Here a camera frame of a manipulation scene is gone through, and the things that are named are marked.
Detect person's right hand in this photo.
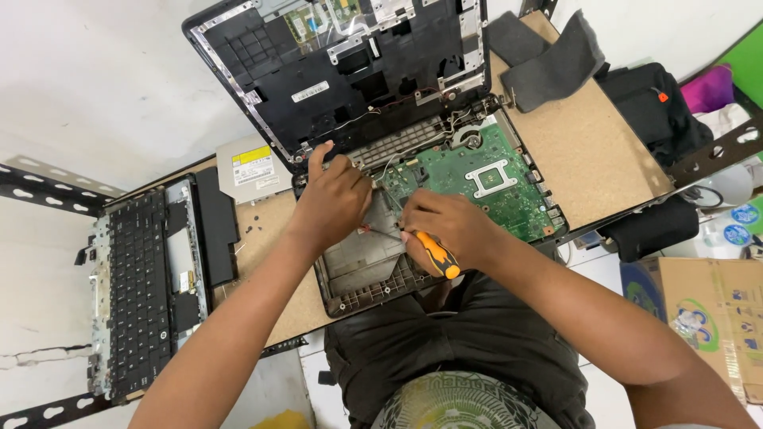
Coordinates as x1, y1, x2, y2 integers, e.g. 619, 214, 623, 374
397, 188, 509, 278

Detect person's left hand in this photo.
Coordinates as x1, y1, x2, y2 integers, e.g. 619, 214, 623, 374
288, 140, 374, 257

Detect orange and black screwdriver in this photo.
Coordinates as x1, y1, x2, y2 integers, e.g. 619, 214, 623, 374
364, 225, 461, 280

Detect green laptop motherboard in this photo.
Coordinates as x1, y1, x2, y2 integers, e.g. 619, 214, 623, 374
380, 122, 566, 244

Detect black laptop base chassis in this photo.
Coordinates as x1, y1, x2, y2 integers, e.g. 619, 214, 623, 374
291, 94, 568, 318

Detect group of small black screws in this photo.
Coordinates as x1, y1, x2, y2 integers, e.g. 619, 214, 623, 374
235, 198, 267, 237

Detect silver optical drive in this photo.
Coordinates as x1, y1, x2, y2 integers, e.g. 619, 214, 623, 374
215, 132, 294, 205

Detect laptop cooling fan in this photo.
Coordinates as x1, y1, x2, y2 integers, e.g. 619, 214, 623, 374
451, 122, 485, 151

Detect person's dark shorts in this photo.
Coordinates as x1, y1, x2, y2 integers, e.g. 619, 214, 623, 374
323, 271, 597, 429

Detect black laptop battery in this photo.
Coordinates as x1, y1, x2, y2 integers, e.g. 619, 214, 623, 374
195, 166, 241, 288

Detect black laptop top cover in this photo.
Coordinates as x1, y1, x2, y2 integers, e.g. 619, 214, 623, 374
182, 0, 493, 175

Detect person's green patterned shirt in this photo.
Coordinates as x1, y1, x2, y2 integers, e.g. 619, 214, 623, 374
370, 370, 562, 429

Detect large grey foam piece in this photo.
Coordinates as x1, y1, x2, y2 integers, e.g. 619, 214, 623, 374
500, 9, 606, 114

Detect black cloth pouch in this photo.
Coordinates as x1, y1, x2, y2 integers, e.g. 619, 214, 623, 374
598, 195, 700, 263

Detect small grey foam piece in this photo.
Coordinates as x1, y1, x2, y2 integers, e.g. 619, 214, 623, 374
487, 11, 553, 68

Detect black laptop keyboard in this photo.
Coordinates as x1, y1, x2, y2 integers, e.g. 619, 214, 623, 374
87, 174, 211, 401

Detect black bag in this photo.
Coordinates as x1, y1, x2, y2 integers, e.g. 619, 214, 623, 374
595, 62, 714, 169

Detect yellow object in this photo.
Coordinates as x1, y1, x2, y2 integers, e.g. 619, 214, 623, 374
249, 409, 312, 429

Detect slotted metal angle bar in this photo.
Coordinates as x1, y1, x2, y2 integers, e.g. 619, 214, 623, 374
0, 155, 127, 218
663, 116, 763, 189
0, 392, 115, 429
518, 0, 559, 19

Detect printed cardboard box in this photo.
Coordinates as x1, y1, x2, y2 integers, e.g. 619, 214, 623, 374
620, 256, 763, 407

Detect blue lidded water cups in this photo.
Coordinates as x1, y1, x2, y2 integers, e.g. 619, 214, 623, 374
702, 201, 763, 250

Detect pink cloth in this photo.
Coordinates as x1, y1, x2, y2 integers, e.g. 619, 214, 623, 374
680, 64, 736, 114

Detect green panel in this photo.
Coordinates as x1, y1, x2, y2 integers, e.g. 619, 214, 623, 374
717, 20, 763, 109

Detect black cable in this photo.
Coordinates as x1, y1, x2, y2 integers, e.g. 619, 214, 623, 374
678, 184, 726, 211

